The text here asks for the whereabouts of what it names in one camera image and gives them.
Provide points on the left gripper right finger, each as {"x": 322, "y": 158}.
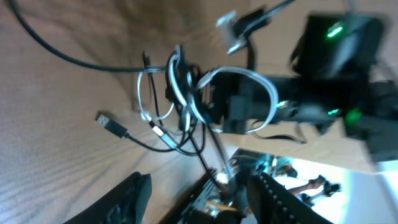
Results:
{"x": 271, "y": 203}

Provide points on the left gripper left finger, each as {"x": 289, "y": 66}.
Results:
{"x": 125, "y": 203}

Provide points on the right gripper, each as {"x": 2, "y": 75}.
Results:
{"x": 237, "y": 98}

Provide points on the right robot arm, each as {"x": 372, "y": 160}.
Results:
{"x": 332, "y": 62}

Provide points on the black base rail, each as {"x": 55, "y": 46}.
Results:
{"x": 195, "y": 207}

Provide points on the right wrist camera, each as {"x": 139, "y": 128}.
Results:
{"x": 236, "y": 32}

